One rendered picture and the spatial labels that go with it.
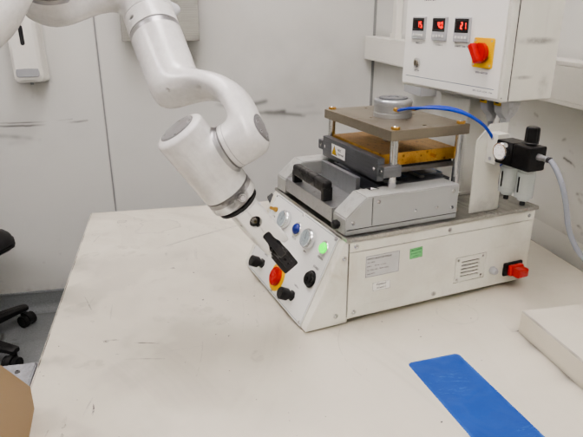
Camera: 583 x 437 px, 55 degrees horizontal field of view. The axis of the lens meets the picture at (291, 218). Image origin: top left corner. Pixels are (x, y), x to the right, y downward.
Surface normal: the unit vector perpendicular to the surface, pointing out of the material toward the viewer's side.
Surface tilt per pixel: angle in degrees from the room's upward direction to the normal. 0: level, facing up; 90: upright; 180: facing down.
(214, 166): 105
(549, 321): 0
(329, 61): 90
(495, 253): 90
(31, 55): 90
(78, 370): 0
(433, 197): 90
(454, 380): 0
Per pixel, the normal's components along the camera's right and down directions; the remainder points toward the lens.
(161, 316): 0.00, -0.94
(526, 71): 0.40, 0.32
